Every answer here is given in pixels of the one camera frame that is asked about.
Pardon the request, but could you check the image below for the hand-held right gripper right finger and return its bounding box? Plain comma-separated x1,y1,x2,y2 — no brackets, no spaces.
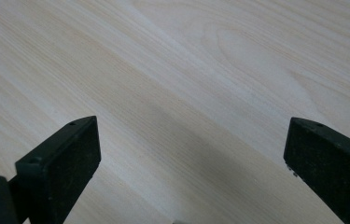
283,117,350,224

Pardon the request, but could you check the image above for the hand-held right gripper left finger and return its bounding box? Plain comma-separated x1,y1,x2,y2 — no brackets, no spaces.
15,115,103,224

